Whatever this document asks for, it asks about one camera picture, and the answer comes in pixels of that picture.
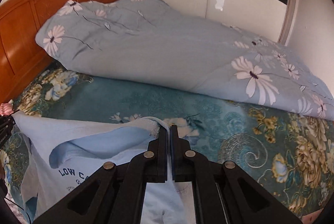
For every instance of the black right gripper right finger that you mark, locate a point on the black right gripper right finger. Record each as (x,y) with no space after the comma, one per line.
(223,193)

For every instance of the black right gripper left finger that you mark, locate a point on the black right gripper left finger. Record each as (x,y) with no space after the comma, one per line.
(114,194)

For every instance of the light blue t-shirt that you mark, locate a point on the light blue t-shirt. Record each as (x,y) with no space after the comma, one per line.
(65,153)

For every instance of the pink striped cloth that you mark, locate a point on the pink striped cloth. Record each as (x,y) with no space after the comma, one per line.
(6,108)

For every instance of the orange wooden headboard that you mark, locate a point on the orange wooden headboard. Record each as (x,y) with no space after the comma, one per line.
(21,58)

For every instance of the teal floral bed blanket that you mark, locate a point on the teal floral bed blanket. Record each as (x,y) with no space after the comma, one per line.
(289,153)

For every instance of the grey daisy print duvet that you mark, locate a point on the grey daisy print duvet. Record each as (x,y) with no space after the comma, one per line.
(148,41)

